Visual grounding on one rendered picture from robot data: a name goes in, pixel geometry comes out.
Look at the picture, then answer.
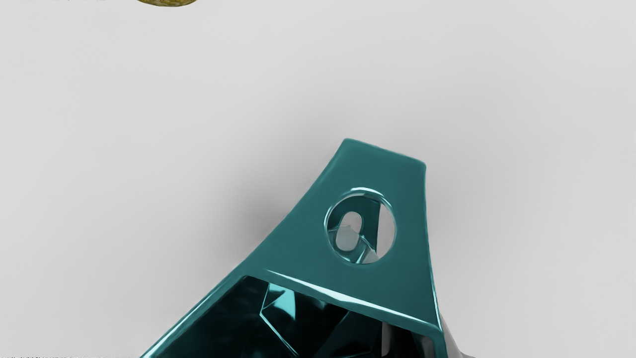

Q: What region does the teal faceted mug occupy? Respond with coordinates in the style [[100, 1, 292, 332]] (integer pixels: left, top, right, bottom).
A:
[[141, 138, 477, 358]]

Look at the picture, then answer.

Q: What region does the yellow-green round fruit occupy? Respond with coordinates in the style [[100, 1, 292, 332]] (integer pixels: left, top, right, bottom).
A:
[[135, 0, 199, 8]]

